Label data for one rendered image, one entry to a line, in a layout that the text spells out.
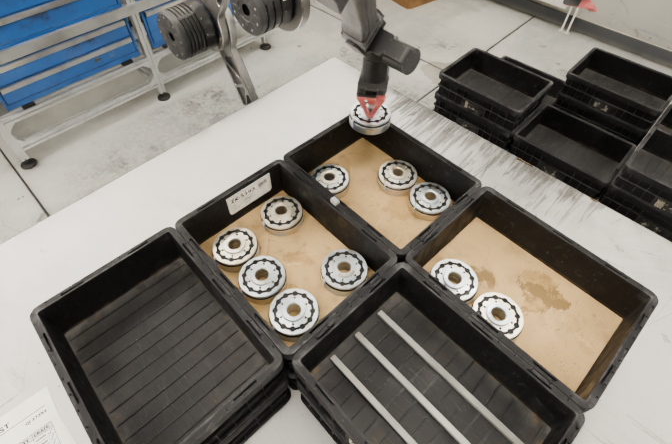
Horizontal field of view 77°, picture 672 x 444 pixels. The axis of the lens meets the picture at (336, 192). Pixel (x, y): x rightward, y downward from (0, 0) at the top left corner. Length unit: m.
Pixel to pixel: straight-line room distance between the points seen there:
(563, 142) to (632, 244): 0.84
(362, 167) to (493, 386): 0.61
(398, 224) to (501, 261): 0.25
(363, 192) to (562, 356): 0.57
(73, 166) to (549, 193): 2.32
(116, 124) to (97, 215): 1.53
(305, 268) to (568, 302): 0.58
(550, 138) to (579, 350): 1.30
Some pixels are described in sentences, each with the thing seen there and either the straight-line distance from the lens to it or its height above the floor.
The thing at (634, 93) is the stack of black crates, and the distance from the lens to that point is 2.43.
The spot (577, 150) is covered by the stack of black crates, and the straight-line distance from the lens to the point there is 2.15.
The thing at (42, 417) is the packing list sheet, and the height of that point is 0.70.
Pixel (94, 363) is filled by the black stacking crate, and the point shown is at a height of 0.83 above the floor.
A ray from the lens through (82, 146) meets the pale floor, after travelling 2.82.
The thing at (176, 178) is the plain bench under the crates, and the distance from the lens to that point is 1.41.
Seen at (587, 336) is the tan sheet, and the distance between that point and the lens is 1.05.
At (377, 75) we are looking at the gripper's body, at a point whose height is 1.12.
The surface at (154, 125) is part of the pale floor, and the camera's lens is 2.78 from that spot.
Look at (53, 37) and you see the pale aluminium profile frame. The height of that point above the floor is 0.60.
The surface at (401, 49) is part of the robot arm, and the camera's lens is 0.91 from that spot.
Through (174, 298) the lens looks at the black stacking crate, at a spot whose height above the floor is 0.83.
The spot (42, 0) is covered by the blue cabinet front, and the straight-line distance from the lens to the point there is 2.54.
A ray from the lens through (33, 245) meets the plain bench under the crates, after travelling 1.43.
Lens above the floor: 1.68
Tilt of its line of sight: 50 degrees down
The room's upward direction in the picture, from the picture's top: straight up
